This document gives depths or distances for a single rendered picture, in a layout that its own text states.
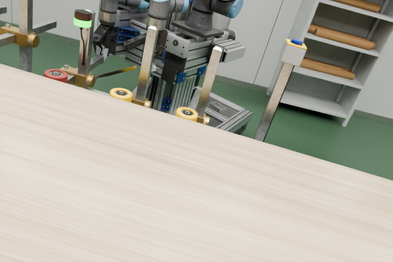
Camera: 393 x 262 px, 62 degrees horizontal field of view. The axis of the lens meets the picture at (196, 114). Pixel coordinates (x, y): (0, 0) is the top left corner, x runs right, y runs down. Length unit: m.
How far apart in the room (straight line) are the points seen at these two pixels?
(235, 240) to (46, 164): 0.47
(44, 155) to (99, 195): 0.19
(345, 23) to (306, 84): 0.82
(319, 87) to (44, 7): 3.42
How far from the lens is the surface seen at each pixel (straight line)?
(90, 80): 1.39
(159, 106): 2.25
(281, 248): 0.81
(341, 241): 0.93
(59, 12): 4.29
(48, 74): 1.29
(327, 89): 4.42
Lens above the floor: 1.44
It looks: 27 degrees down
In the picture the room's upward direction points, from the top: 16 degrees clockwise
